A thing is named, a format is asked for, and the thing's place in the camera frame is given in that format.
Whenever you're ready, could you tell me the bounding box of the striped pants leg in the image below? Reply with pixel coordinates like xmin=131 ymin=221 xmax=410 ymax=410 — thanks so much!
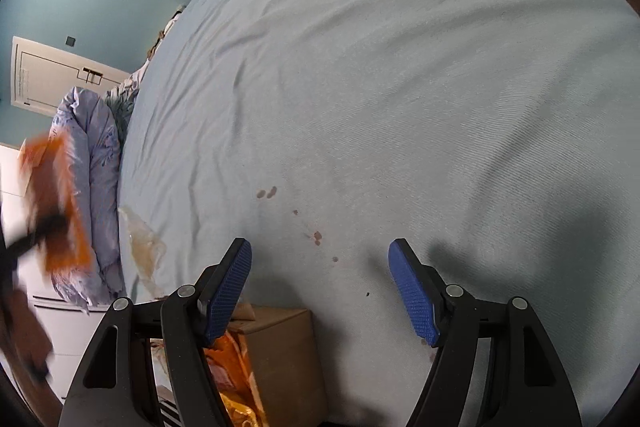
xmin=157 ymin=399 xmax=181 ymax=427

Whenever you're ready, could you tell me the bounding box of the yellow orange snack packet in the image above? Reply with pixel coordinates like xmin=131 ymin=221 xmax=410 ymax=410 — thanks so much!
xmin=220 ymin=393 xmax=267 ymax=427

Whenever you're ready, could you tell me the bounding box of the brown cardboard box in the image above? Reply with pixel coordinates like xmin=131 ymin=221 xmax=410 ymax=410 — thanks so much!
xmin=202 ymin=302 xmax=330 ymax=427

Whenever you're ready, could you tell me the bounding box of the orange pink snack packet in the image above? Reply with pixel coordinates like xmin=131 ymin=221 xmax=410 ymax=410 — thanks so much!
xmin=205 ymin=331 xmax=253 ymax=392

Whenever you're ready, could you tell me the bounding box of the person's left forearm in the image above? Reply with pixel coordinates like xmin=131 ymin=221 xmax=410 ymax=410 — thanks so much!
xmin=0 ymin=284 xmax=55 ymax=383

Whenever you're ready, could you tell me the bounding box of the green patterned cloth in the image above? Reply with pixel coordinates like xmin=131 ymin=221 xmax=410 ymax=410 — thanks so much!
xmin=102 ymin=74 xmax=146 ymax=148

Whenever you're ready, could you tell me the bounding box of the long orange sausage packet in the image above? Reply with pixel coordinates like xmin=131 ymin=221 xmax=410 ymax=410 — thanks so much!
xmin=17 ymin=132 xmax=97 ymax=274

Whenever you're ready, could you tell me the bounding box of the pale floral quilt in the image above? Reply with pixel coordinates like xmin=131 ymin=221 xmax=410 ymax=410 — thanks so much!
xmin=50 ymin=87 xmax=126 ymax=313

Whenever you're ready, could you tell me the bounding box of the white door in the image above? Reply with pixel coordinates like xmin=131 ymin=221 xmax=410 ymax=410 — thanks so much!
xmin=11 ymin=36 xmax=132 ymax=118

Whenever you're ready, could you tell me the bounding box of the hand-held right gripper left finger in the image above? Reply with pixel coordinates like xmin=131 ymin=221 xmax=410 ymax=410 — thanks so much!
xmin=59 ymin=238 xmax=252 ymax=427

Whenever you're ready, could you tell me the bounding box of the clear plastic wrapper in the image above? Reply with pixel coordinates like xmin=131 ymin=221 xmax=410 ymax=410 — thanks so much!
xmin=119 ymin=206 xmax=168 ymax=300

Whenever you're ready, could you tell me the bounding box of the brown patterned cloth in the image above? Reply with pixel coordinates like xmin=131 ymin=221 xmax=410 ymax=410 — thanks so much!
xmin=146 ymin=7 xmax=183 ymax=60

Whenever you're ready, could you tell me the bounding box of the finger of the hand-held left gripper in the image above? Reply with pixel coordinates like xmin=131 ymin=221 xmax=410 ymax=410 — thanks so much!
xmin=0 ymin=213 xmax=71 ymax=260

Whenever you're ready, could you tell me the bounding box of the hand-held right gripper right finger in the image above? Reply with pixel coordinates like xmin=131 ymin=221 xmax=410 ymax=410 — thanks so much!
xmin=388 ymin=238 xmax=582 ymax=427

